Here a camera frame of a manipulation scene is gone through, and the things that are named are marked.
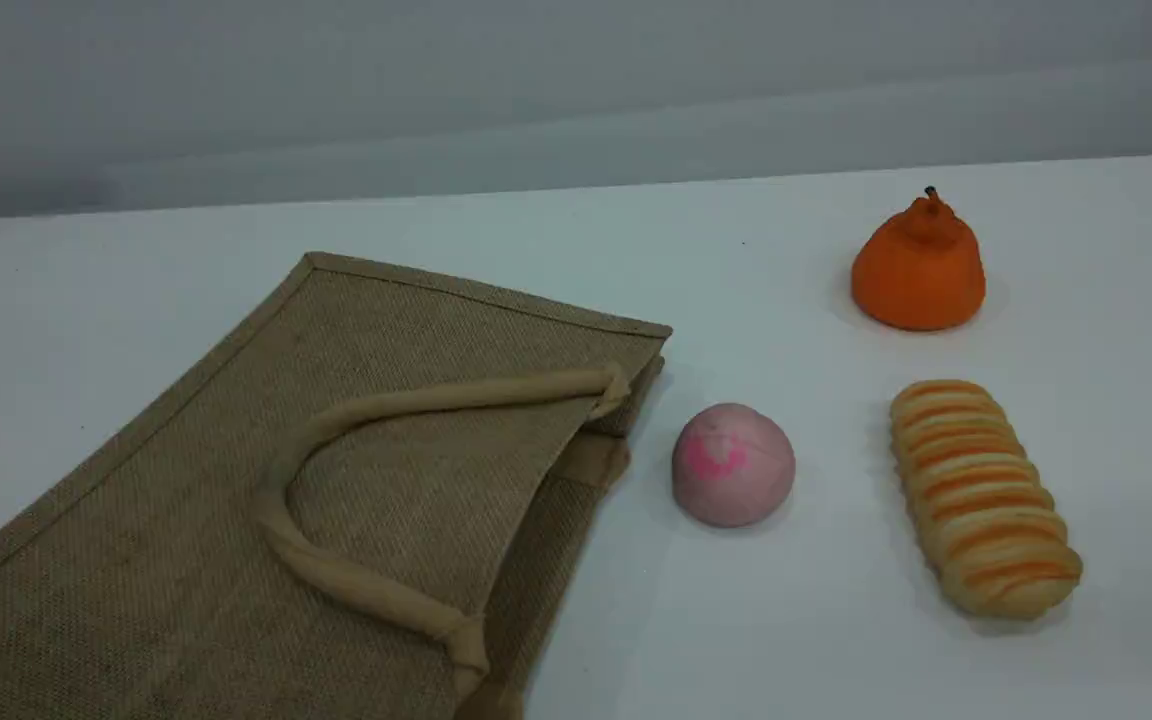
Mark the orange pear-shaped fruit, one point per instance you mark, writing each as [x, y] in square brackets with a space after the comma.
[918, 275]

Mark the brown jute tote bag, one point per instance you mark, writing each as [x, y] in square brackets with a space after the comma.
[336, 520]

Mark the long striped bread loaf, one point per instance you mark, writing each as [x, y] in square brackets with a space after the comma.
[981, 500]

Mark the pink round bun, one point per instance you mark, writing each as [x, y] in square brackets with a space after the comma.
[733, 465]

